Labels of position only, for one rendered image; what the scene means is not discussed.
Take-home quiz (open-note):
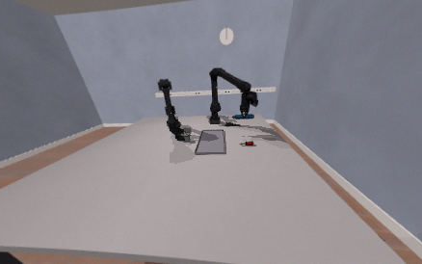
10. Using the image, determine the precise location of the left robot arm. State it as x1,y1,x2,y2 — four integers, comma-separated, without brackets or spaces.
209,67,258,120

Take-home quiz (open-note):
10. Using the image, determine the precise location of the grey metal bracket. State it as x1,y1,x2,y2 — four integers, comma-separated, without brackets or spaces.
180,127,191,136

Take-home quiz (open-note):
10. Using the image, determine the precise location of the dark blue nut driver barrel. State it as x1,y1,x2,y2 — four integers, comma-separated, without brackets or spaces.
233,114,254,119

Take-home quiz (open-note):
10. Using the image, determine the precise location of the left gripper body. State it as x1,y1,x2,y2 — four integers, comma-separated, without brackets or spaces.
240,100,250,111

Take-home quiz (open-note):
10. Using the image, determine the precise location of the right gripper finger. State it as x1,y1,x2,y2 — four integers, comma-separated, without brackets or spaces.
177,133,185,140

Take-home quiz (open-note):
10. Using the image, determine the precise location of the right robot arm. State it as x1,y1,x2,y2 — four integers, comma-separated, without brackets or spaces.
158,79,181,133

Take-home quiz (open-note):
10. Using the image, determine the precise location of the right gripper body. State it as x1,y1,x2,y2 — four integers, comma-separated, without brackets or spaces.
172,129,184,139

